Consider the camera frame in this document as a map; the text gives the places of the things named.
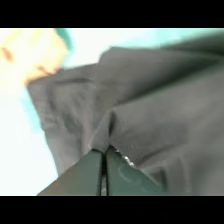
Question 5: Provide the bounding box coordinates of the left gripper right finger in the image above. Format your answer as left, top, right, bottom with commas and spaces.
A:
105, 145, 172, 197

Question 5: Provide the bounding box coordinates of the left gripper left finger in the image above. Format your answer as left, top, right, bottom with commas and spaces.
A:
36, 149, 104, 197

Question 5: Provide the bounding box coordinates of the black T-shirt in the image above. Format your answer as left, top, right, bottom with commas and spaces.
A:
25, 32, 224, 197

